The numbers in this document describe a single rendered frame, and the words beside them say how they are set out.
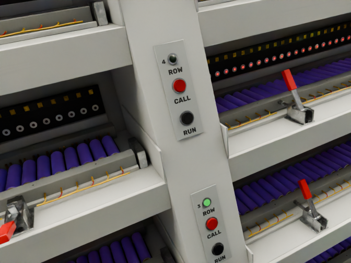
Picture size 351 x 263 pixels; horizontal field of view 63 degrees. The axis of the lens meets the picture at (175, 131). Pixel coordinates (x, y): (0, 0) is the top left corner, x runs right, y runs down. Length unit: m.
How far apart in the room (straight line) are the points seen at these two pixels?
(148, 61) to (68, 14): 0.13
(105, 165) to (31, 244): 0.13
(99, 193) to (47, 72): 0.16
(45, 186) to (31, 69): 0.15
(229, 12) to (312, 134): 0.24
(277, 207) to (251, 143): 0.18
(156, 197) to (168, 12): 0.24
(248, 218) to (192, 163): 0.21
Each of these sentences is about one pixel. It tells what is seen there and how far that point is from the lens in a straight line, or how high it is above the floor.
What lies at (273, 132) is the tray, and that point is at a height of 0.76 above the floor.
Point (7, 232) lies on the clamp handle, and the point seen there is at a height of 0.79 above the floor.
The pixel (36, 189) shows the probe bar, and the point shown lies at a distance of 0.41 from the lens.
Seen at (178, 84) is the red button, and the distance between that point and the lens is 0.36.
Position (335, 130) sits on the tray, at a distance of 0.55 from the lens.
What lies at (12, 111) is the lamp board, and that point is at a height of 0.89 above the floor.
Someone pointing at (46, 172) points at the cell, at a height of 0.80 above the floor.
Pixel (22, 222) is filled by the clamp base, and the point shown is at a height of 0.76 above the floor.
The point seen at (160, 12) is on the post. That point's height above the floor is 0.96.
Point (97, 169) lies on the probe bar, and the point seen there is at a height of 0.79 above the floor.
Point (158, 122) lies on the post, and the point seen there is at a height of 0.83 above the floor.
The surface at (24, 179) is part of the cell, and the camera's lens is 0.45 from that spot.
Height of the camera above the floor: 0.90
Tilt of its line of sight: 13 degrees down
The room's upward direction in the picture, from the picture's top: 14 degrees counter-clockwise
